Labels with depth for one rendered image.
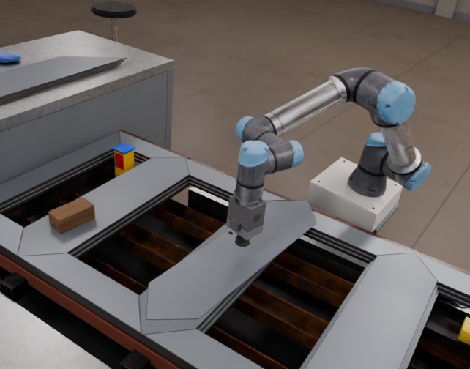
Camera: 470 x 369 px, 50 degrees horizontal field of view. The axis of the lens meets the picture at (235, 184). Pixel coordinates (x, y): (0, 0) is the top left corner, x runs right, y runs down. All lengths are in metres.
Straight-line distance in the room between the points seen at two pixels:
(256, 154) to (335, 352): 0.51
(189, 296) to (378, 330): 0.48
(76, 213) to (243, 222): 0.50
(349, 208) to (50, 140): 1.13
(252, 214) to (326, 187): 0.68
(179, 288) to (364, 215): 0.86
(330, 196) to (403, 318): 0.71
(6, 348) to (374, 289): 0.96
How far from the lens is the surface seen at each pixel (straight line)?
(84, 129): 2.01
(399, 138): 1.68
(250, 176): 1.29
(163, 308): 1.29
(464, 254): 3.28
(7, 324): 1.45
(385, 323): 1.38
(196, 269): 1.40
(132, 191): 1.71
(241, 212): 1.36
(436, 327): 1.53
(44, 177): 1.82
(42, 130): 1.88
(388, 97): 1.51
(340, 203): 1.96
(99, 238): 1.54
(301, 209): 1.70
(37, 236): 1.55
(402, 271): 1.55
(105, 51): 2.39
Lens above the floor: 1.78
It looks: 32 degrees down
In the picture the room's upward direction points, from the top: 6 degrees clockwise
